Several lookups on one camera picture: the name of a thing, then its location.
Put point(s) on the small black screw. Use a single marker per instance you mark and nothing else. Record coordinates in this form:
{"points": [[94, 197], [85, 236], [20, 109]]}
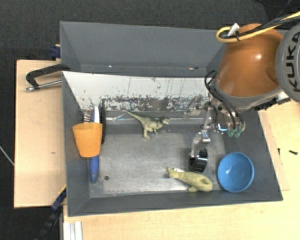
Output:
{"points": [[293, 152]]}

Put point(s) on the orange plastic cup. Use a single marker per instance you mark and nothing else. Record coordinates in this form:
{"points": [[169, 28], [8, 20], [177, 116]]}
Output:
{"points": [[88, 140]]}

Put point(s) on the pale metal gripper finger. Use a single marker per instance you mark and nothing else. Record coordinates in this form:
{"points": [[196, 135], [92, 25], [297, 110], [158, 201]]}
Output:
{"points": [[204, 140], [194, 146]]}

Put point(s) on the green toy dinosaur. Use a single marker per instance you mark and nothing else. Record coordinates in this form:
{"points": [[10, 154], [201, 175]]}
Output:
{"points": [[151, 124]]}

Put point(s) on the blue and white dish brush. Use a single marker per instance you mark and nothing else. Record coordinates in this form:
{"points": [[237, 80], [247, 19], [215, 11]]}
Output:
{"points": [[94, 167]]}

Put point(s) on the yellow-green plush whale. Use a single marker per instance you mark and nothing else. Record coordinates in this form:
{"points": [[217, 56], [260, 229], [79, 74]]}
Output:
{"points": [[193, 180]]}

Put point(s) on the grey metal bin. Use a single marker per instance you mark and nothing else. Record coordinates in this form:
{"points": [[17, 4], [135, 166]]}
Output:
{"points": [[145, 154]]}

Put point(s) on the shiny black cylinder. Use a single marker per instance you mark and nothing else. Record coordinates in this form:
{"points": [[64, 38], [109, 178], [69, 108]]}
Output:
{"points": [[199, 164]]}

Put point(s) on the blue bowl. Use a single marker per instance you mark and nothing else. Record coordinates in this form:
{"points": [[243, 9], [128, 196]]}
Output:
{"points": [[235, 172]]}

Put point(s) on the pale wood flat board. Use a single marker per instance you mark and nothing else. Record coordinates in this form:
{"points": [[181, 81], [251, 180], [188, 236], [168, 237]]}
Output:
{"points": [[37, 139]]}

